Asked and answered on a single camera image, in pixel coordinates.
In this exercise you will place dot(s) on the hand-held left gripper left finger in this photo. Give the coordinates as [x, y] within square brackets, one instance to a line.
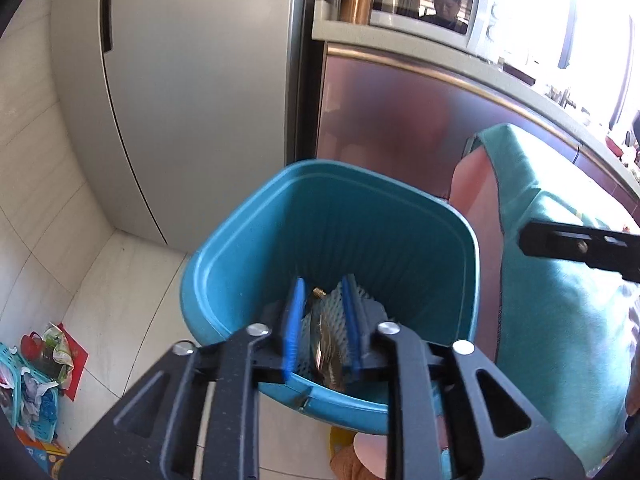
[292, 330]

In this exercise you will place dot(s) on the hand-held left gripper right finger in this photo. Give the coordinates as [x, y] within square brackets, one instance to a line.
[350, 330]

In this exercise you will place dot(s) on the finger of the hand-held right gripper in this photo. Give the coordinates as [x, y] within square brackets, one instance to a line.
[565, 245]

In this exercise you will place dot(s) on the blue plastic trash bin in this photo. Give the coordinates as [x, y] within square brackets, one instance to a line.
[350, 220]

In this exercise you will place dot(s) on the shiny foil wrapper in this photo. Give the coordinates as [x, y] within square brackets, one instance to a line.
[327, 365]

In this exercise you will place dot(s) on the teal patterned tablecloth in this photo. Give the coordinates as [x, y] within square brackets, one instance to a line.
[550, 320]

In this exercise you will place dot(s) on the yellow floor item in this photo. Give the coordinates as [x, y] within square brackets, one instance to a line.
[340, 437]

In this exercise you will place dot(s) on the person's pink knit clothing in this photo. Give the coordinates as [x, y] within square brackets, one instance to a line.
[367, 452]

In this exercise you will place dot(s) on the red bag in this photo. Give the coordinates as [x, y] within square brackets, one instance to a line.
[77, 360]

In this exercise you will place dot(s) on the kitchen counter cabinet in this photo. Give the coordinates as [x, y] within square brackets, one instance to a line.
[390, 110]

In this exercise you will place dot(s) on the teal plastic basket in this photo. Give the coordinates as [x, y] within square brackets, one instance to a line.
[47, 405]

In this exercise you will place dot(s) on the white microwave oven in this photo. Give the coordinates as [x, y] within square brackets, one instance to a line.
[425, 27]

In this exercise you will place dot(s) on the silver refrigerator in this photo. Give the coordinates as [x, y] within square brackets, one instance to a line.
[200, 85]

